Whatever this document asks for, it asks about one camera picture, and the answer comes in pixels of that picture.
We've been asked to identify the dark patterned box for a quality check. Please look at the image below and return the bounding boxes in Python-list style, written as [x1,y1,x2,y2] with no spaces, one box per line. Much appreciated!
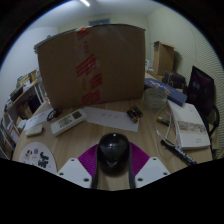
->
[163,70,187,89]

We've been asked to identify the black batteries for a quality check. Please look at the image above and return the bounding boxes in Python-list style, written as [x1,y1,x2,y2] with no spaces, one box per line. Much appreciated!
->
[126,105,144,124]

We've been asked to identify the black glasses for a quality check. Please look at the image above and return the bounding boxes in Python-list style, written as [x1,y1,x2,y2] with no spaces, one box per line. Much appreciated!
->
[46,108,62,122]

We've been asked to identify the small black yellow battery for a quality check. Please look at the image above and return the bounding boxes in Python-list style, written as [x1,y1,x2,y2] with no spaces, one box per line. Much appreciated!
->
[156,115,171,127]

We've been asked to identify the white remote control with screen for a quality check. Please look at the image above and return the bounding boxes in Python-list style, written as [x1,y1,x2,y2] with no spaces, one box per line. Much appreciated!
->
[50,108,88,137]

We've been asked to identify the small brown cardboard box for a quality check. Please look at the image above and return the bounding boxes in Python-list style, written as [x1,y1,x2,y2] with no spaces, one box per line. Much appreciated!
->
[152,40,175,77]

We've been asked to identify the round white printed mouse pad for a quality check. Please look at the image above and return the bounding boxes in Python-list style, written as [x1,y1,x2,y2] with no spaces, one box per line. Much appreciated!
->
[18,141,58,174]

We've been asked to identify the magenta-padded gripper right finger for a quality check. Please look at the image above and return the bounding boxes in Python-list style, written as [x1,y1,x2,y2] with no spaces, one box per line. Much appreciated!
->
[128,142,172,190]

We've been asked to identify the long cluttered desk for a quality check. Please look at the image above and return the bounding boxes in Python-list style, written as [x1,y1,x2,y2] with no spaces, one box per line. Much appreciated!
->
[8,68,48,116]

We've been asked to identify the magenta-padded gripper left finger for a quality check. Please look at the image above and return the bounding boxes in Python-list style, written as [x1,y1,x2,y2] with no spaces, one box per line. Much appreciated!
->
[56,143,101,190]

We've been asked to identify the flat blue box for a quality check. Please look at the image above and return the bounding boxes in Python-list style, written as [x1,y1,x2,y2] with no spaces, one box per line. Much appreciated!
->
[143,77,188,108]

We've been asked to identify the white paper sheet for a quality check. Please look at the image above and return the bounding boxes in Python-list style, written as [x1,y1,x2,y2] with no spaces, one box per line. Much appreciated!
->
[82,106,140,133]
[23,107,54,132]

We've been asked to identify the white cable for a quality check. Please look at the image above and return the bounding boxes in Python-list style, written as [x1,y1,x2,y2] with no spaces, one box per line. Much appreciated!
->
[153,104,178,144]

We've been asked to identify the black marker pen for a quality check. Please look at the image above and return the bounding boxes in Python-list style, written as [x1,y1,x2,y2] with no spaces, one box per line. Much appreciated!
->
[160,138,198,167]

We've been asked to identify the large brown cardboard box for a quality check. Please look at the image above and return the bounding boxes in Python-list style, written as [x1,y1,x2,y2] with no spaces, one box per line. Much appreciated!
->
[34,23,147,110]

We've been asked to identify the black computer mouse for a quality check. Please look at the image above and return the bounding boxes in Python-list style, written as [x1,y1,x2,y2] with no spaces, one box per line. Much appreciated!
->
[96,132,131,176]

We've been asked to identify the clear plastic container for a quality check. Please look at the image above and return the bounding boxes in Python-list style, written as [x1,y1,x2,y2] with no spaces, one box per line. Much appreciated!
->
[143,87,169,110]

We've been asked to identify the white book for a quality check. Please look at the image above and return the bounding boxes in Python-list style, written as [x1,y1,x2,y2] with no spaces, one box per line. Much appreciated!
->
[167,99,212,150]

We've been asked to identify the ceiling light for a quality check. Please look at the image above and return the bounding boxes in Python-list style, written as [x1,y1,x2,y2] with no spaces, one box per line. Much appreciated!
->
[79,0,92,8]

